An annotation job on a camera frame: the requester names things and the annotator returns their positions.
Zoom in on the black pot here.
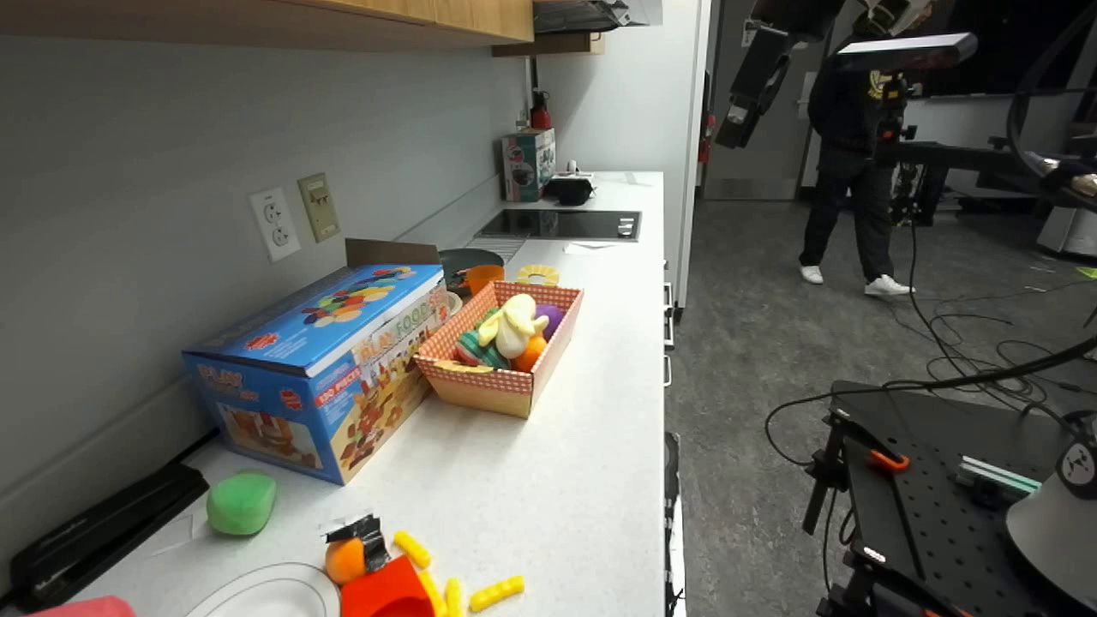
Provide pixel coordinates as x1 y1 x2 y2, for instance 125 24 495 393
543 168 598 209

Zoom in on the large orange toy fruit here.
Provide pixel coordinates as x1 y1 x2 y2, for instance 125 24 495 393
512 331 548 374

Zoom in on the black glass cooktop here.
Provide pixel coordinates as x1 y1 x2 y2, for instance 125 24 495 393
478 206 645 243

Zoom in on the yellow toy banana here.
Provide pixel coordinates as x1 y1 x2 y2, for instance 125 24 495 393
495 291 543 362

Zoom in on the black breadboard table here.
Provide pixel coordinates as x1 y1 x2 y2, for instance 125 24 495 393
798 379 1097 617

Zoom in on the red checkered cardboard basket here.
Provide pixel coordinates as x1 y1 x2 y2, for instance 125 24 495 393
413 277 587 421

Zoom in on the round white toy plate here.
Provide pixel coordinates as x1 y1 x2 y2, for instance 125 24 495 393
186 560 348 617

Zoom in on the person in black clothes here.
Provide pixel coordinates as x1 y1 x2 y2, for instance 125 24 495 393
796 0 919 302

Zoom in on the red bottle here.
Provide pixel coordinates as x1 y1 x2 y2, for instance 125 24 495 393
525 89 555 134

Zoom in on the black flat device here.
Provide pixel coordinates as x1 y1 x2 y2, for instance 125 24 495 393
3 461 214 611

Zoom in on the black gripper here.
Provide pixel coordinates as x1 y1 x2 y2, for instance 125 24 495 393
725 14 807 126

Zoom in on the orange clamp handle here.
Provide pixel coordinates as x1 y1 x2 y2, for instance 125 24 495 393
865 445 916 477

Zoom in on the pink cloth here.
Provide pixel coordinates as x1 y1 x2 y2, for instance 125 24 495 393
29 593 139 617

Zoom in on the teal printed carton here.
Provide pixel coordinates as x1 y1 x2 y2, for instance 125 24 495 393
499 126 563 206

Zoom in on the white wall outlet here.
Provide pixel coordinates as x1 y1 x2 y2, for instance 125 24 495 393
250 186 306 263

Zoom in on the beige switch plate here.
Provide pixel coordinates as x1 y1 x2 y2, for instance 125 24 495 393
296 168 348 243

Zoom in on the blue play food box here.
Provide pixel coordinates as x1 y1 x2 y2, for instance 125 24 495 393
182 259 467 491

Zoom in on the green tube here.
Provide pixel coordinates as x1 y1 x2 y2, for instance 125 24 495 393
957 454 1045 497

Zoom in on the yellow round toy slice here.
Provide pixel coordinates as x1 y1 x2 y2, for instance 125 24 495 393
514 259 566 289

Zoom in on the orange toy with black band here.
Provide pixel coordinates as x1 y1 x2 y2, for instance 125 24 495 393
323 511 390 590

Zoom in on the orange plastic cup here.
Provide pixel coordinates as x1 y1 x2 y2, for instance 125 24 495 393
461 263 507 302

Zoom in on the black stereo camera bar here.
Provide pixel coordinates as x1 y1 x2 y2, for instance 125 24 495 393
833 26 982 77

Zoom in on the black floor cable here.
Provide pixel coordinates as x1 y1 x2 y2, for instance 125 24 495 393
761 329 1097 472

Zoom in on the green toy vegetable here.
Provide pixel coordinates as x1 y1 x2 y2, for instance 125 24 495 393
455 325 512 371

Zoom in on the green plastic cup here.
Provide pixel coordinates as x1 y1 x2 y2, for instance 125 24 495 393
204 471 283 541

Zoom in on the wooden wall cabinet carcass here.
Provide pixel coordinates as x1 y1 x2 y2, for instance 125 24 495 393
0 0 540 50

